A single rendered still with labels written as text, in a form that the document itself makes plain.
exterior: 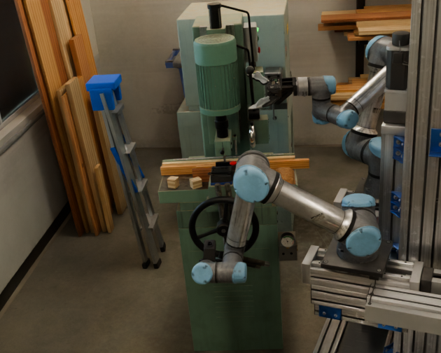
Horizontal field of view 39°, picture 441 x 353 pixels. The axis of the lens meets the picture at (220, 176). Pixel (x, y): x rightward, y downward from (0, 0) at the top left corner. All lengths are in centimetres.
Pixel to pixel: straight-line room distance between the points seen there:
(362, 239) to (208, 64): 96
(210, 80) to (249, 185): 70
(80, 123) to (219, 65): 163
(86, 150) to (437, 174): 239
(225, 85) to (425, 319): 118
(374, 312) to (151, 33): 338
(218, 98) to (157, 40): 255
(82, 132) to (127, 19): 140
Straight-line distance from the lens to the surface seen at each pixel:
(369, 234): 210
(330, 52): 497
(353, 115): 245
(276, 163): 278
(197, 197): 269
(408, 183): 234
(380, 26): 446
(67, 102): 392
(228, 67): 256
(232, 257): 228
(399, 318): 227
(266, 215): 273
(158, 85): 520
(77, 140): 401
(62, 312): 364
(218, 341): 315
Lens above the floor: 212
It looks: 26 degrees down
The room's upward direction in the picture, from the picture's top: 5 degrees counter-clockwise
